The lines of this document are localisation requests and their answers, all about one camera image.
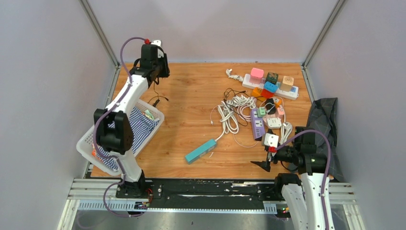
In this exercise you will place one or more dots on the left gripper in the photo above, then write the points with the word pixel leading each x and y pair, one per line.
pixel 164 73

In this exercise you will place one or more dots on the dark green cube socket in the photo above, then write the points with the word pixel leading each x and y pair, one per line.
pixel 272 77

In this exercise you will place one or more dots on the teal power strip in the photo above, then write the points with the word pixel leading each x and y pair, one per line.
pixel 200 151

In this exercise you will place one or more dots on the beige cube socket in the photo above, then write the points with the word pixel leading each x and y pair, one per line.
pixel 286 83

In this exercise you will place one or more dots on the dark grey cloth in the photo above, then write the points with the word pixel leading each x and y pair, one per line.
pixel 323 118

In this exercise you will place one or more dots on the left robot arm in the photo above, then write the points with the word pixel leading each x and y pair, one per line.
pixel 112 129

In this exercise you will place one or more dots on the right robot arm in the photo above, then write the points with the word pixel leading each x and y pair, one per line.
pixel 197 140

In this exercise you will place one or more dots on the red cube socket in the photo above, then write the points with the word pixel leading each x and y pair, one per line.
pixel 266 94

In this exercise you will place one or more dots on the green cube adapter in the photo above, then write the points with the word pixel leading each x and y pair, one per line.
pixel 261 111

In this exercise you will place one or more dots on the white long power strip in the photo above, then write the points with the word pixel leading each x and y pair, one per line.
pixel 292 94

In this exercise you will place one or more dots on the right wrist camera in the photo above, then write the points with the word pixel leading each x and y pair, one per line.
pixel 270 140

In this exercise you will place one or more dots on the pink cube socket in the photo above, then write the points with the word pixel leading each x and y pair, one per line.
pixel 256 76

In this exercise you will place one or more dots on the orange power strip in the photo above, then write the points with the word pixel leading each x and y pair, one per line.
pixel 257 94

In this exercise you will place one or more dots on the black power adapter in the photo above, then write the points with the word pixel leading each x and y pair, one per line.
pixel 157 98

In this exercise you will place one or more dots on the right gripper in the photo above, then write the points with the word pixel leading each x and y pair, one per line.
pixel 265 164

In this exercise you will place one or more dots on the striped blue white cloth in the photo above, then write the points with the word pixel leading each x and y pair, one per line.
pixel 142 126

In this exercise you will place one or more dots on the blue cube socket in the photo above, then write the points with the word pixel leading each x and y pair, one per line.
pixel 270 87

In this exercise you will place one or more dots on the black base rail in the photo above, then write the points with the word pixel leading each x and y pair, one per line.
pixel 189 193

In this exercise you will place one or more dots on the white plastic basket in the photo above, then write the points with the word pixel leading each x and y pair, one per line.
pixel 84 145

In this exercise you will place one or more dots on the black cube adapter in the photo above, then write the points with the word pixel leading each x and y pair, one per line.
pixel 270 106

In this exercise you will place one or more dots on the pink small adapter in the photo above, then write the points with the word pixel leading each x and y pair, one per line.
pixel 280 112

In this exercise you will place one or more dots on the purple power strip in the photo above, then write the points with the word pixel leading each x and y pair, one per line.
pixel 257 125

